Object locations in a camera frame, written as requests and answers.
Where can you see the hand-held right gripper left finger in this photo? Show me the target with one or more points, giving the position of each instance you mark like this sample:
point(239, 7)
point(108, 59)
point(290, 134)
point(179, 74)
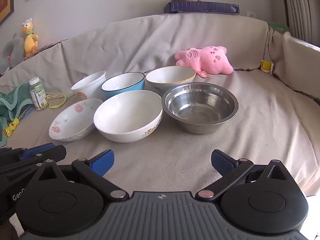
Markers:
point(102, 162)

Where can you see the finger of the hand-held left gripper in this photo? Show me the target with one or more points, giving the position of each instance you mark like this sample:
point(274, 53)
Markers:
point(50, 155)
point(37, 146)

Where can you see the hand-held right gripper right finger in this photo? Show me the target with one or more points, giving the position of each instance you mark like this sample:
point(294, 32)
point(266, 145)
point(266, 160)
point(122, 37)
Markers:
point(221, 162)

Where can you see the white floral scalloped bowl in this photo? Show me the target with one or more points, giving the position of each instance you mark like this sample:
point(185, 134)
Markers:
point(72, 120)

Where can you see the large white ceramic bowl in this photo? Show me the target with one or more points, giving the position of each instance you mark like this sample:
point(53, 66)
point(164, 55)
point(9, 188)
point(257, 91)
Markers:
point(127, 115)

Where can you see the stainless steel bowl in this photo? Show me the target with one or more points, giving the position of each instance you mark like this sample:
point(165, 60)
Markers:
point(200, 105)

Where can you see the blue bowl with black rim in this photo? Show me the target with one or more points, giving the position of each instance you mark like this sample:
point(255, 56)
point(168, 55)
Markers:
point(130, 90)

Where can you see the tall white plastic bowl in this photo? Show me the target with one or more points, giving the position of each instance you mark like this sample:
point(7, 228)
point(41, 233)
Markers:
point(90, 82)

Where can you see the white bowl with yellow rim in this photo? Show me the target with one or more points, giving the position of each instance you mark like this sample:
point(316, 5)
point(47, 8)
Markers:
point(170, 76)

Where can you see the small yellow-green toy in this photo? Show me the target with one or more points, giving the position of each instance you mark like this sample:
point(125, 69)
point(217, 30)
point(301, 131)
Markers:
point(10, 130)

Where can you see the clear vitamin bottle white cap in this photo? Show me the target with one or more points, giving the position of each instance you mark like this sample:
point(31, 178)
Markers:
point(38, 97)

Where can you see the green cloth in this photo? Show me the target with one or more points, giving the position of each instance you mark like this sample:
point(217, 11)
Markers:
point(15, 100)

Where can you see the grey plush toy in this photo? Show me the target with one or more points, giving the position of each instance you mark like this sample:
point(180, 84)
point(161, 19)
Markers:
point(13, 48)

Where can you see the pink plush toy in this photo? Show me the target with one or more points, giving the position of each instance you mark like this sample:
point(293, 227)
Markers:
point(207, 58)

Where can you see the yellow duck plush toy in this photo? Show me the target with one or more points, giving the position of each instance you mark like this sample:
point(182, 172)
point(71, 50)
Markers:
point(30, 41)

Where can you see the yellow white tag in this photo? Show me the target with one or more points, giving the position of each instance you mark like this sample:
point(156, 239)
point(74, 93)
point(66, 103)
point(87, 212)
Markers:
point(266, 66)

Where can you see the beige sofa cover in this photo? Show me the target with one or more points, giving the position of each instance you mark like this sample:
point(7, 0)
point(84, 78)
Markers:
point(150, 42)

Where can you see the green tag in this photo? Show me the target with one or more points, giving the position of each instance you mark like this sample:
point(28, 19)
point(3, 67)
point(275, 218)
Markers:
point(278, 27)

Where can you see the large framed picture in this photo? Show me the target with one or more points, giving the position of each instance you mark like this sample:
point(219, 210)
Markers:
point(6, 2)

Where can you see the navy ribbed box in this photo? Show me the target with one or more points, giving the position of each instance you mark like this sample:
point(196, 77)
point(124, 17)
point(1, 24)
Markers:
point(200, 7)

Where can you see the beige curtain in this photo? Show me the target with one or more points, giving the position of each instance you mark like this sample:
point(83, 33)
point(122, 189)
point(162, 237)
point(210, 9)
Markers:
point(302, 10)

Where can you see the white wall socket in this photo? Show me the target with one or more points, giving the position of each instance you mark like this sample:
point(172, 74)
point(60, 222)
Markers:
point(251, 14)

